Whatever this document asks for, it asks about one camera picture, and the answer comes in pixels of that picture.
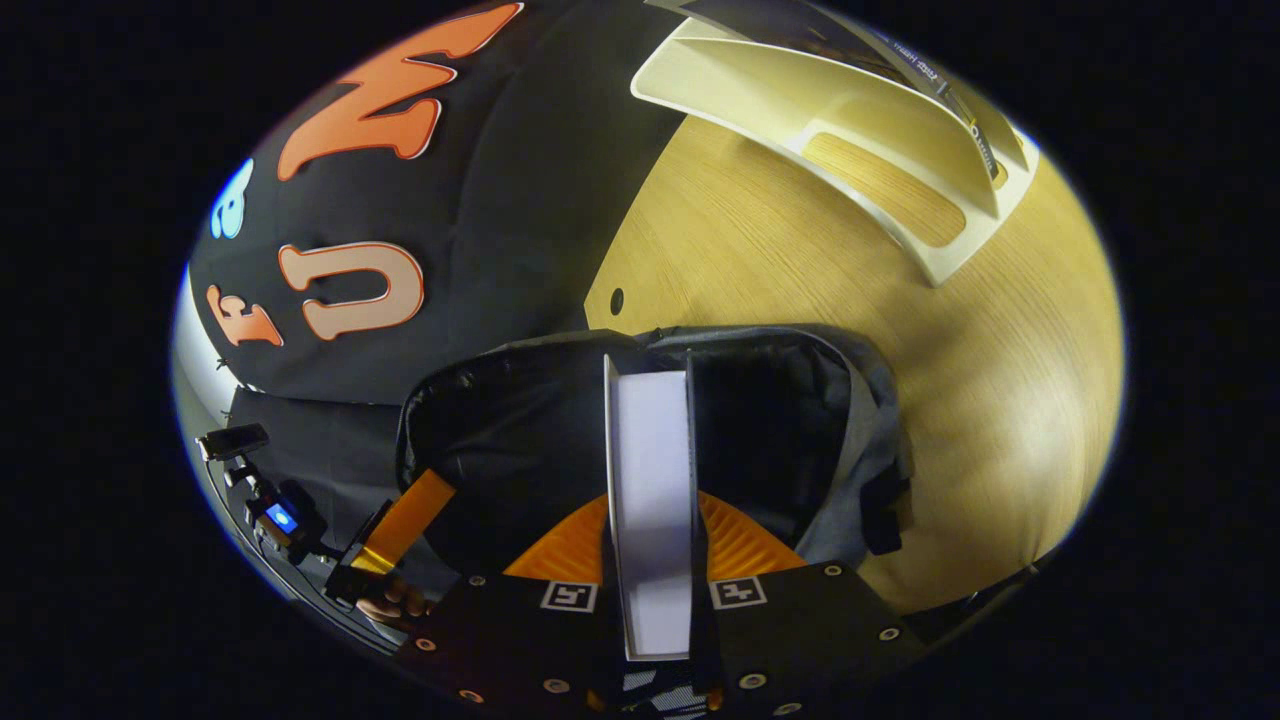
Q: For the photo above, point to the dark grey schoolbag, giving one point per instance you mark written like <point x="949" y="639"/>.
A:
<point x="520" y="430"/>

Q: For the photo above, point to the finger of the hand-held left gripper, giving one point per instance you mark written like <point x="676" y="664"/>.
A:
<point x="410" y="520"/>

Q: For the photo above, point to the black backdrop cloth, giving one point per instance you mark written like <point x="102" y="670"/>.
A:
<point x="500" y="200"/>

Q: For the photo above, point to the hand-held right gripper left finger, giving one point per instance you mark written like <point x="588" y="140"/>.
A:
<point x="500" y="640"/>

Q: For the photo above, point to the white plastic bookshelf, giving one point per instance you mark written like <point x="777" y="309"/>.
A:
<point x="880" y="130"/>

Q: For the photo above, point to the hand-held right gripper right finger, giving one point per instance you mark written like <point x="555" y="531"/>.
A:
<point x="800" y="630"/>

